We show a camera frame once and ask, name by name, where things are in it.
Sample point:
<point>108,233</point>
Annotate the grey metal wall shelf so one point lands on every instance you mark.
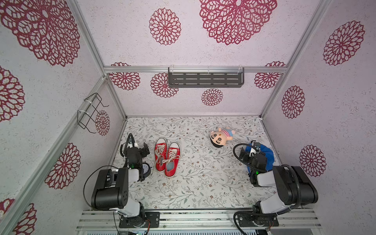
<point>205,79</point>

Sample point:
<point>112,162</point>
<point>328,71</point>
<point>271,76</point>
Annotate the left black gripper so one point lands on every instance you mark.
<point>144,152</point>

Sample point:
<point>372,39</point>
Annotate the red canvas sneaker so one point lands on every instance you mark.
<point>160,152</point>
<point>173,155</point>

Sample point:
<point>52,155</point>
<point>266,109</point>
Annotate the light blue insole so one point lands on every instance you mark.
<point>170,166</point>

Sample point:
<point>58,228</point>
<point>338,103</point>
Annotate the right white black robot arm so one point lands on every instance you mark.
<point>294,189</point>

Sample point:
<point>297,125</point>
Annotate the blue cap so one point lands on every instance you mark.
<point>267,152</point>

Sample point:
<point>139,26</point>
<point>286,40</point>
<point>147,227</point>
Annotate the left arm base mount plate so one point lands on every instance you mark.
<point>148,219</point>

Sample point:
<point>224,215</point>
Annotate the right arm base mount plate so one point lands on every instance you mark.
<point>250,220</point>

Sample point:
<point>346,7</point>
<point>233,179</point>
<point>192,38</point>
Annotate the black wire wall rack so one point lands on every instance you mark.
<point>87,115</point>

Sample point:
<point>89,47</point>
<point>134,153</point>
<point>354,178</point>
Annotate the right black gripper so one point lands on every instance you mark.
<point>248,155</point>

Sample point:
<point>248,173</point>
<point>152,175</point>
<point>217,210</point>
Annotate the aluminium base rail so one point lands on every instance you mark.
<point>217,220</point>

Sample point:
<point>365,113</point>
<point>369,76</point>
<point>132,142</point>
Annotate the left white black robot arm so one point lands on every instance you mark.
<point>111,190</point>

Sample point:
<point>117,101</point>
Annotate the round pressure gauge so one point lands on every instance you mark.
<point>146,170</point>

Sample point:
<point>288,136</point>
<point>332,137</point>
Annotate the cartoon boy plush doll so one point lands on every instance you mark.
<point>220,137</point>

